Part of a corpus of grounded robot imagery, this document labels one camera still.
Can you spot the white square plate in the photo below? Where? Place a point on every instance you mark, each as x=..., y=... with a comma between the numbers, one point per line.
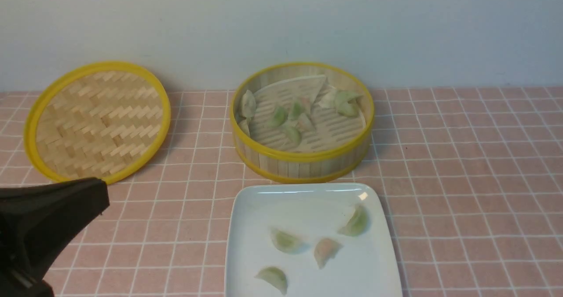
x=365, y=266

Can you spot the bamboo steamer lid yellow rim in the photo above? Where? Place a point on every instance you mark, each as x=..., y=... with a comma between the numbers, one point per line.
x=106, y=120

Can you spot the green dumpling front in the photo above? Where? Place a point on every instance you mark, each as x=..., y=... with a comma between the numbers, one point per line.
x=285, y=242

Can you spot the pink dumpling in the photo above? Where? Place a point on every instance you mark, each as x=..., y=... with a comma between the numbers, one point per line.
x=325, y=249

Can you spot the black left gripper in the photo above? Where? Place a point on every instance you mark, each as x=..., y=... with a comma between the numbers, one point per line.
x=36, y=225

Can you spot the pale dumpling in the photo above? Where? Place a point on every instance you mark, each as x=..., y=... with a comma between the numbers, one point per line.
x=305, y=124
x=247, y=106
x=243, y=125
x=328, y=100
x=275, y=277

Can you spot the green dumpling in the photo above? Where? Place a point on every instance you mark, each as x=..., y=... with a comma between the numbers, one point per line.
x=295, y=111
x=345, y=103
x=357, y=224
x=285, y=242
x=293, y=134
x=278, y=117

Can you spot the bamboo steamer basket yellow rim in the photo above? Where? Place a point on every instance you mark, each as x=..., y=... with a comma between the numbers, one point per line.
x=286, y=167

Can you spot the white steamer liner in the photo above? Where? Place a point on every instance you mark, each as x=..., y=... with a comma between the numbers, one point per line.
x=332, y=129

